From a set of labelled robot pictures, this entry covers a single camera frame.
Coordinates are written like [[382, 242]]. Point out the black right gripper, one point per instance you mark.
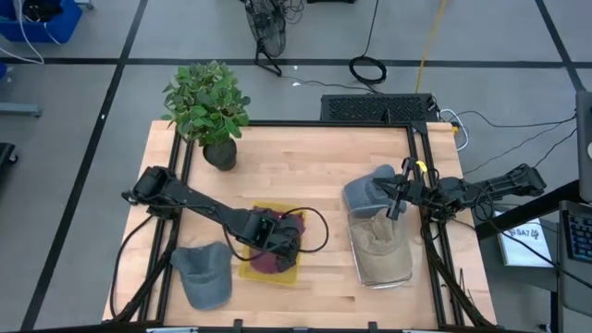
[[414, 193]]

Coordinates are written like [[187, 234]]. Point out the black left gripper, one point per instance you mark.
[[284, 238]]

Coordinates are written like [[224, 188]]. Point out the grey-blue baseball cap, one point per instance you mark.
[[363, 196], [205, 282]]

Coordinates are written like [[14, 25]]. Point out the maroon baseball cap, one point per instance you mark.
[[266, 263]]

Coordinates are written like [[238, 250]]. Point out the tan baseball cap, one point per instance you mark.
[[384, 259]]

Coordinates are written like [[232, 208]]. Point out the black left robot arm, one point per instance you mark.
[[203, 205]]

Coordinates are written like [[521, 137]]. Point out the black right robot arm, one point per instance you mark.
[[499, 185]]

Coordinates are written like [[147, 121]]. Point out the small yellow tag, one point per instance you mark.
[[421, 165]]

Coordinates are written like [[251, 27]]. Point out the yellow translucent plastic bin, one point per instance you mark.
[[268, 279]]

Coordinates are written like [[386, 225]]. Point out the clear plastic bin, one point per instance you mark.
[[353, 259]]

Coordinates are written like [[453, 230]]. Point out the black computer case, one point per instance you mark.
[[377, 108]]

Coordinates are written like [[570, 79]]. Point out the black table edge clamp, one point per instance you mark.
[[372, 326], [237, 325]]

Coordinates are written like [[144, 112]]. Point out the black metal beam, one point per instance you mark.
[[532, 210]]

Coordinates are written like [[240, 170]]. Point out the white printed paper sheet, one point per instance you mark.
[[527, 250]]

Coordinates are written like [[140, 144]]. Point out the green plant in black pot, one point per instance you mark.
[[203, 106]]

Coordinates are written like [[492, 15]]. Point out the black computer keyboard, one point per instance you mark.
[[580, 236]]

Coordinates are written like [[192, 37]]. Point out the black floor fan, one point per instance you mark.
[[268, 28]]

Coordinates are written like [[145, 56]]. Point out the grey computer monitor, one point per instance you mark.
[[585, 139]]

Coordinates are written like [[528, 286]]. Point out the black caster foot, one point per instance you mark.
[[7, 155]]

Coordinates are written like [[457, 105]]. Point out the grey table foot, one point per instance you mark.
[[18, 110]]

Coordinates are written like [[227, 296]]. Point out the blue plastic floor bin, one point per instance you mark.
[[65, 25]]

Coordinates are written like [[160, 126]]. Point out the black aluminium table frame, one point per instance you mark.
[[324, 124]]

